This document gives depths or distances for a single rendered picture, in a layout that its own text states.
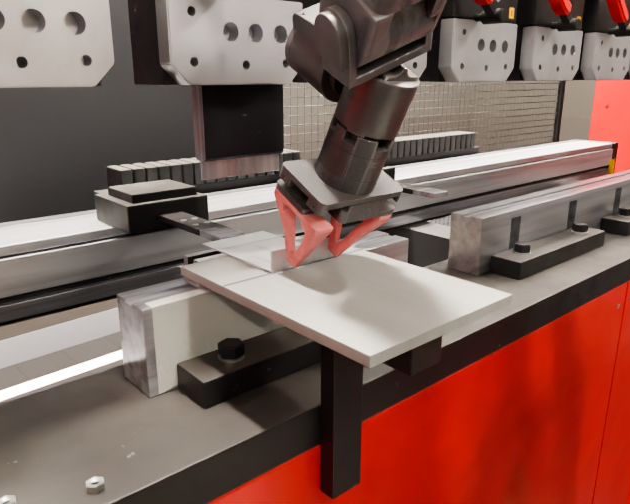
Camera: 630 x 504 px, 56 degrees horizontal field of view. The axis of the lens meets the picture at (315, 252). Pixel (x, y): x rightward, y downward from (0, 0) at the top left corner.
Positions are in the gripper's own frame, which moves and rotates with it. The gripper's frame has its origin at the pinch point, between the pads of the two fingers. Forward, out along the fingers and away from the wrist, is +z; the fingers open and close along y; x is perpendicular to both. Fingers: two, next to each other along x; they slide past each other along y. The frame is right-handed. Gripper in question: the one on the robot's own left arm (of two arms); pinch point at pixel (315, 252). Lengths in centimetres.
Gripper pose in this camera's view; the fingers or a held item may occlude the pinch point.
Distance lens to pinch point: 59.0
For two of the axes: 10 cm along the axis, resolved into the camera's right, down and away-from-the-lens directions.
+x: 5.8, 6.3, -5.2
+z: -3.0, 7.5, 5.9
